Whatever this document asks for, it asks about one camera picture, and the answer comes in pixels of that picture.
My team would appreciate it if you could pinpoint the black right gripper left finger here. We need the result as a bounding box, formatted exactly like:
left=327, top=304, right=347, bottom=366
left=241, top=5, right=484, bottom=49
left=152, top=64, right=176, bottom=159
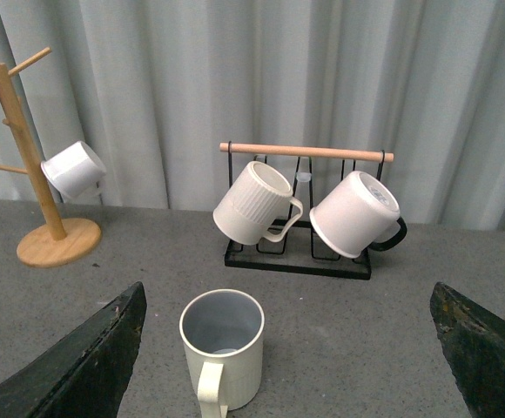
left=0, top=282, right=147, bottom=417

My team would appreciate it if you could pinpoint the cream ribbed mug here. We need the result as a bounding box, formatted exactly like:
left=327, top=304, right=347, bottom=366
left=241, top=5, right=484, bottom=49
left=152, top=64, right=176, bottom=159
left=212, top=161, right=304, bottom=246
left=179, top=289, right=265, bottom=417

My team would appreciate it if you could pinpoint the white mug on tree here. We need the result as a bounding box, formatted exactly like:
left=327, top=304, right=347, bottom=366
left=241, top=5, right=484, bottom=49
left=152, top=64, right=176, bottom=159
left=40, top=141, right=107, bottom=200

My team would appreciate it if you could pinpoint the black wire mug rack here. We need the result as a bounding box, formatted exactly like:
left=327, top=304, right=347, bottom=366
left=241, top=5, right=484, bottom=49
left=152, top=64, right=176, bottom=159
left=219, top=141, right=394, bottom=280

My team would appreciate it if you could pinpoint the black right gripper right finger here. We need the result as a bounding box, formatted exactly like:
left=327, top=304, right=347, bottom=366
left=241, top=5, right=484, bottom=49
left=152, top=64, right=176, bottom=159
left=429, top=282, right=505, bottom=417

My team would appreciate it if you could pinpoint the wooden mug tree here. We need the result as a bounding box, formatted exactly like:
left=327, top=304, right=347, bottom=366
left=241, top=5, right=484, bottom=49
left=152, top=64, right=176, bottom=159
left=0, top=47, right=102, bottom=268

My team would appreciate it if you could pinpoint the white mug black handle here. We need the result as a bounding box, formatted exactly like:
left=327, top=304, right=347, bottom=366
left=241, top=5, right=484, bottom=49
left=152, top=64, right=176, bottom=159
left=309, top=171, right=407, bottom=259

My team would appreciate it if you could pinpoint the cream ribbed hanging mug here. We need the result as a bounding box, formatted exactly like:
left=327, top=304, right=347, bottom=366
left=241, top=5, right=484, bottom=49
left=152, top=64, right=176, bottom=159
left=212, top=161, right=304, bottom=246

